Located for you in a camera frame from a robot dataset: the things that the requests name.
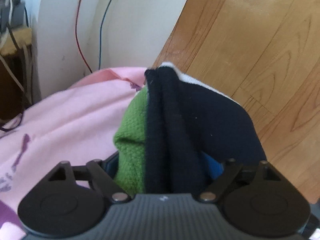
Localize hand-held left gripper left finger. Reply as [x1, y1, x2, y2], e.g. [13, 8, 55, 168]
[47, 151, 131, 203]

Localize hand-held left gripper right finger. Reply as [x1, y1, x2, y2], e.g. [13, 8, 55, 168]
[199, 152, 281, 202]

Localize green and navy knit sweater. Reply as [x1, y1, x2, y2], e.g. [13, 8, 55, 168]
[113, 62, 268, 196]

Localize pink floral bed sheet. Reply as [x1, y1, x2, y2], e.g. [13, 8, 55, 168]
[0, 66, 150, 240]

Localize brown wooden cabinet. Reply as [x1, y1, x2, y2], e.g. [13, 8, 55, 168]
[0, 27, 34, 121]

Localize grey plastic box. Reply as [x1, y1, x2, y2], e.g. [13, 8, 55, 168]
[0, 1, 27, 32]

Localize dark thin cable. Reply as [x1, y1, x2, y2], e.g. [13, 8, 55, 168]
[0, 114, 25, 132]

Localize blue cable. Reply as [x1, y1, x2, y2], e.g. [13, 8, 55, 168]
[98, 0, 123, 70]

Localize white cable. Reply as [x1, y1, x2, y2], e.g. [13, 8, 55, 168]
[0, 0, 33, 103]

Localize red cable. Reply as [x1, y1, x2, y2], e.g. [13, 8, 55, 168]
[74, 0, 93, 73]

